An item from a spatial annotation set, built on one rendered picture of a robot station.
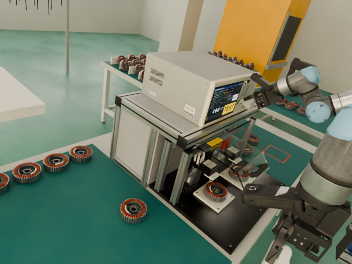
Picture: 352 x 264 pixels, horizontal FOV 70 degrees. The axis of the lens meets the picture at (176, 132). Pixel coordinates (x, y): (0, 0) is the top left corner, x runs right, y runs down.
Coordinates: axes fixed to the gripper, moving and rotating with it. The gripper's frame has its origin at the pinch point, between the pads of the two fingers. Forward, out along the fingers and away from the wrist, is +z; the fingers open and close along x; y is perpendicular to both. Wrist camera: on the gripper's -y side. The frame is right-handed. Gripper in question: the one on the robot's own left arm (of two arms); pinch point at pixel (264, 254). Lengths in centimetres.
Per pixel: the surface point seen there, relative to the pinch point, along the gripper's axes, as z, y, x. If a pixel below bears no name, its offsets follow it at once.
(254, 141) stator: 37, -25, 126
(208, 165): 23, -32, 52
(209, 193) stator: 34, -26, 48
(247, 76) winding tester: -16, -34, 74
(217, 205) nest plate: 37, -20, 47
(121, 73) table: 41, -175, 149
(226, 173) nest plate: 37, -27, 74
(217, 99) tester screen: -8, -38, 52
